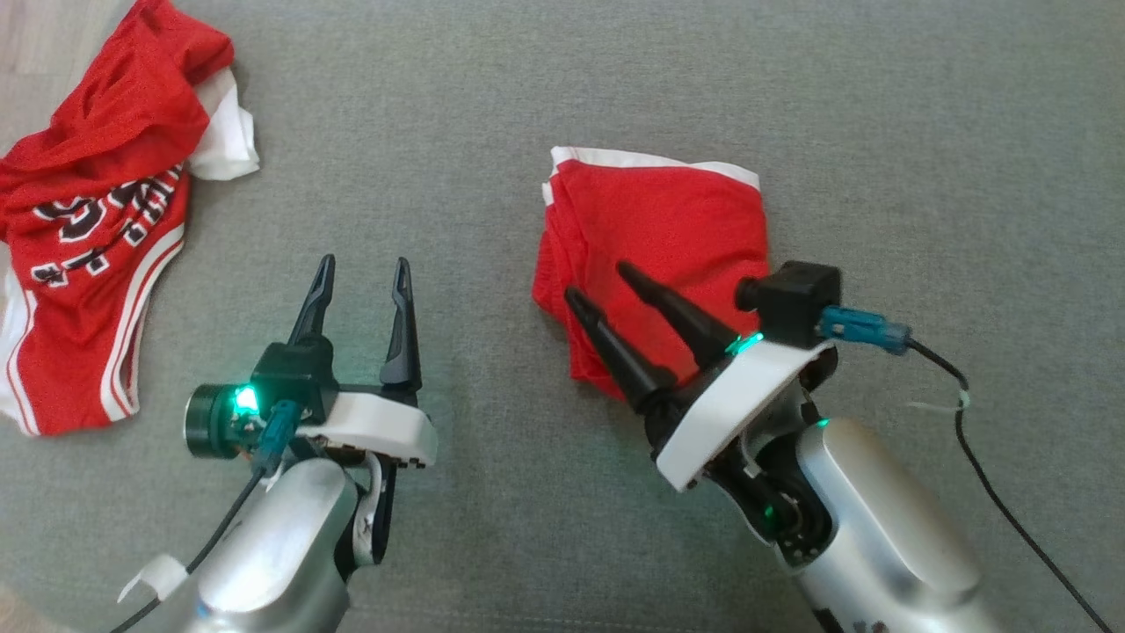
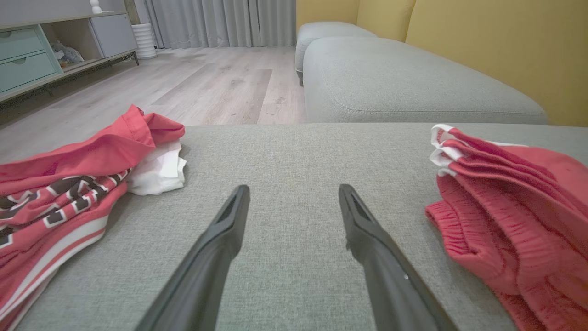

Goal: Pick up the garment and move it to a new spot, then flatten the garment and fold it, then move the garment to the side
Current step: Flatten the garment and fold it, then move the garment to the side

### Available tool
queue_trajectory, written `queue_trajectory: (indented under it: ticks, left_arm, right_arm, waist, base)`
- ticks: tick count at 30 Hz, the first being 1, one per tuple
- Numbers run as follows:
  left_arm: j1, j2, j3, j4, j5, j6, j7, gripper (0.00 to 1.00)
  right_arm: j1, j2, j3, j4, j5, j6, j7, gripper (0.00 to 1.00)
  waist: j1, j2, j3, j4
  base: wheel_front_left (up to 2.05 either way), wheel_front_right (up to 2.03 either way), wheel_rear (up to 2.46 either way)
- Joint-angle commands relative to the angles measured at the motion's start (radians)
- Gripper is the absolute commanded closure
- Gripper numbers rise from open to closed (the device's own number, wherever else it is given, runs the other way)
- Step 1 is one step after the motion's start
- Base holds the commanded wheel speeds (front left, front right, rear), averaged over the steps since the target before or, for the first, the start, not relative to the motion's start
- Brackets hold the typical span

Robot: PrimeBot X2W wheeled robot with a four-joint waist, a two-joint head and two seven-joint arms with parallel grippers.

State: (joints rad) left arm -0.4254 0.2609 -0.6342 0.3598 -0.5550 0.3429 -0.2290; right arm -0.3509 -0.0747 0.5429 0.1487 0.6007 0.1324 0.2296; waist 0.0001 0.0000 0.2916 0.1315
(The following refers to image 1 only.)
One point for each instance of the red shorts with white trim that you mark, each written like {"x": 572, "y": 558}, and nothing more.
{"x": 668, "y": 220}

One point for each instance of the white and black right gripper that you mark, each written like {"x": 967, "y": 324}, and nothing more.
{"x": 729, "y": 404}

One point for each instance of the red basketball jersey with number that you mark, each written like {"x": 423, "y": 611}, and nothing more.
{"x": 79, "y": 308}

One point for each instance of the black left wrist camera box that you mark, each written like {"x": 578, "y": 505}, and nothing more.
{"x": 294, "y": 378}

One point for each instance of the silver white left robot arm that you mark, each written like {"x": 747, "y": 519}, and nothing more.
{"x": 281, "y": 545}

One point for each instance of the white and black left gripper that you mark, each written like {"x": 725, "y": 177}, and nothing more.
{"x": 378, "y": 422}

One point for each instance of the grey fabric sofa seat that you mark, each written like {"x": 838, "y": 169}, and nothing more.
{"x": 527, "y": 527}

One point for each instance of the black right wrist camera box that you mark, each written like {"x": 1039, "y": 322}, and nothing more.
{"x": 795, "y": 303}

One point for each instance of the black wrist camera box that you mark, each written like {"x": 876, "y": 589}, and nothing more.
{"x": 294, "y": 378}
{"x": 795, "y": 303}

